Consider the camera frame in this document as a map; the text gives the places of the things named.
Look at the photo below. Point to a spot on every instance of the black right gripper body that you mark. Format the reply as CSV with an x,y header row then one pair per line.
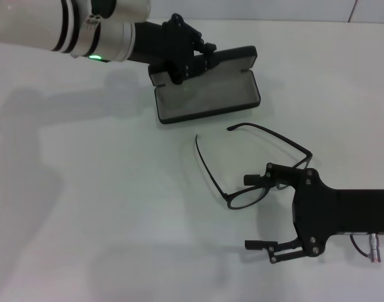
x,y
336,210

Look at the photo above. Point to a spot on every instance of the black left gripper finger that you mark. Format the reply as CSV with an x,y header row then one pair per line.
x,y
177,75
207,52

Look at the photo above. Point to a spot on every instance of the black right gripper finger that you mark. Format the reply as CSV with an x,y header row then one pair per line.
x,y
283,174
261,245

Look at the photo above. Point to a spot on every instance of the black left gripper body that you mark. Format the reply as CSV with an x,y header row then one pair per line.
x,y
157,44

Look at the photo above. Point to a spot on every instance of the black hard glasses case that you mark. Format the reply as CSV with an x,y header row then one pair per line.
x,y
204,97

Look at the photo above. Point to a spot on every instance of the black round-lens glasses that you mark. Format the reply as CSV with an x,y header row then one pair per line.
x,y
245,198

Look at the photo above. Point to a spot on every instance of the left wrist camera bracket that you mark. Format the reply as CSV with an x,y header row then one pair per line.
x,y
92,22

